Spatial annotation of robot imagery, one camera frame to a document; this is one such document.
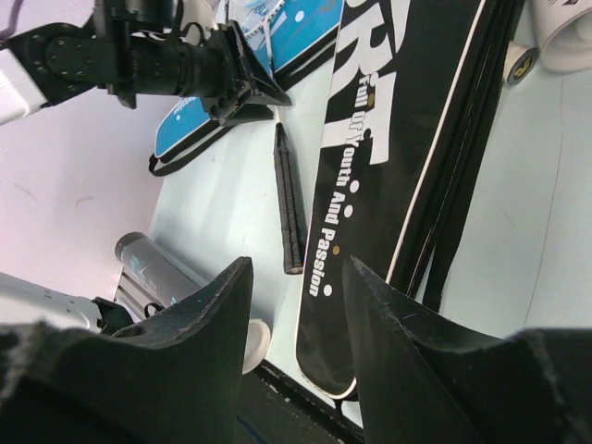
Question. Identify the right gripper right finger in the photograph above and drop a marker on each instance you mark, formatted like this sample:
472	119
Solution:
422	378

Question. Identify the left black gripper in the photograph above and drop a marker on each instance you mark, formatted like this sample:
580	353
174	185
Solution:
152	51

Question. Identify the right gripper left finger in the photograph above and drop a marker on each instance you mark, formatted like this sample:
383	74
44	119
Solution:
171	378

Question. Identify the black shuttlecock tube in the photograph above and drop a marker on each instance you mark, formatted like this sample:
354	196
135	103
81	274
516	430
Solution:
168	281

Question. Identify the white racket white grip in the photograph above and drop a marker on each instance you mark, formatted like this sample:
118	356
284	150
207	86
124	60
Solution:
290	203

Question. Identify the black racket cover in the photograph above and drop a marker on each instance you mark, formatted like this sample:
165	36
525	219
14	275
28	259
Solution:
408	79

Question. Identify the white shuttlecock tube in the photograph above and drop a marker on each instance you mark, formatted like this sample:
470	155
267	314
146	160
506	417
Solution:
563	34

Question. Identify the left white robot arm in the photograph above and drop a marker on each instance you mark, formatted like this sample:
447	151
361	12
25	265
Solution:
54	63

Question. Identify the clear tube cap centre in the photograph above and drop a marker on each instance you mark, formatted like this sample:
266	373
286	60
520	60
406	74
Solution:
520	59

